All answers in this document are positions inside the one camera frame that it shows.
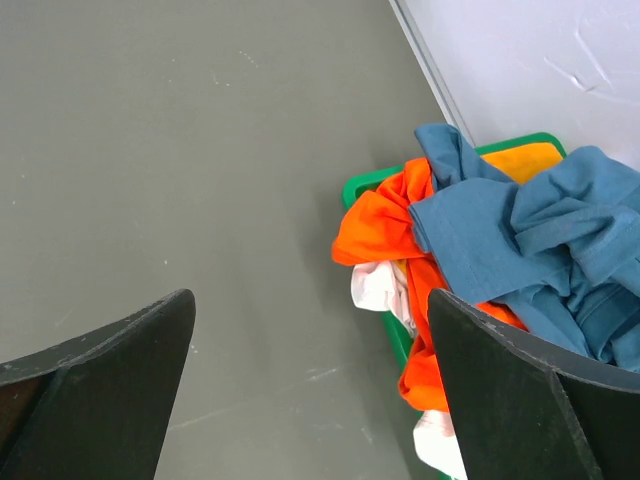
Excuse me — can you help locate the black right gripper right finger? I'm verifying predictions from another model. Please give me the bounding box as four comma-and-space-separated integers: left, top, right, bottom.
428, 289, 639, 479

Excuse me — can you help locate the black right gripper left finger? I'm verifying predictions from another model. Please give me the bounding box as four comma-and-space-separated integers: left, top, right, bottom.
1, 289, 196, 479

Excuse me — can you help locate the blue t shirt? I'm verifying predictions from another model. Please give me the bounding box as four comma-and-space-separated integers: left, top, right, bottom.
409, 124, 639, 372

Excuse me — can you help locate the white t shirt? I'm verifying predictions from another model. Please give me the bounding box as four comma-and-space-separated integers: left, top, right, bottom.
351, 261, 467, 479

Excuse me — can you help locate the orange t shirt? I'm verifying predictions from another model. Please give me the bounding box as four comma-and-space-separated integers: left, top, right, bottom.
331, 156, 529, 413

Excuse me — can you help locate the yellow t shirt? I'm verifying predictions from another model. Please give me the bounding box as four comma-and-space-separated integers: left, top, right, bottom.
482, 142, 563, 184

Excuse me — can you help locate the green plastic basket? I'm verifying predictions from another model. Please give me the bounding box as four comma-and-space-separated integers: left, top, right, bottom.
341, 131, 568, 420

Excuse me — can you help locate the aluminium frame post right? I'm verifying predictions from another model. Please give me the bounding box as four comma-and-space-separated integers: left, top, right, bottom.
389, 0, 476, 145

